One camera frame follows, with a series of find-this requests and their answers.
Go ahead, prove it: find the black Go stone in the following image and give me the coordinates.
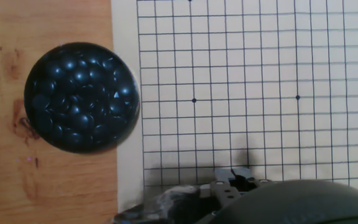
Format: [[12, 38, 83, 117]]
[[71, 68, 90, 85], [116, 83, 135, 100], [61, 57, 79, 72], [45, 64, 67, 80], [101, 57, 117, 71], [88, 67, 105, 82]]

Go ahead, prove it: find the beige grid Go board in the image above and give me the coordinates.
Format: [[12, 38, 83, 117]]
[[110, 0, 358, 215]]

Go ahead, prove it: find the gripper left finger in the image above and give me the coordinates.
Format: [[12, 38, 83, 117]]
[[209, 169, 241, 212]]

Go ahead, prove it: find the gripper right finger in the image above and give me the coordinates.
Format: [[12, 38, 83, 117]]
[[232, 167, 270, 190]]

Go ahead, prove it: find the black round stone bowl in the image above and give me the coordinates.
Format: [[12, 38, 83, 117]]
[[23, 42, 141, 154]]

